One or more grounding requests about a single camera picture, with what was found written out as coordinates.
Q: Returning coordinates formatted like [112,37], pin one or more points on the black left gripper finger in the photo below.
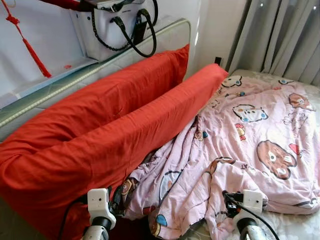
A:
[121,194]
[113,194]

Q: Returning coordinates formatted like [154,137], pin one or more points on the long red pillow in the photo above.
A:
[100,95]
[100,150]

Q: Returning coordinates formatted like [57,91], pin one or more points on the pink cartoon print blanket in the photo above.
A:
[240,130]

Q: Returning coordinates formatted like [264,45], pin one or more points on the red tassel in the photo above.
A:
[35,55]

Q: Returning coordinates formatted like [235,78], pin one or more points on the grey curtain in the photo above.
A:
[280,35]

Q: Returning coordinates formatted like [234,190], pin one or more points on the red slender object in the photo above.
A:
[65,4]

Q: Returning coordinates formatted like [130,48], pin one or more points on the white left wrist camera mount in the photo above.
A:
[98,202]

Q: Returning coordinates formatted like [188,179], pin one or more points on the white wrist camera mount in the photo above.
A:
[98,202]
[254,202]

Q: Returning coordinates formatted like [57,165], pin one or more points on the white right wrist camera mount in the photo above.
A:
[254,202]

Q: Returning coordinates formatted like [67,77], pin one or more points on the dark wall socket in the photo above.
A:
[218,61]

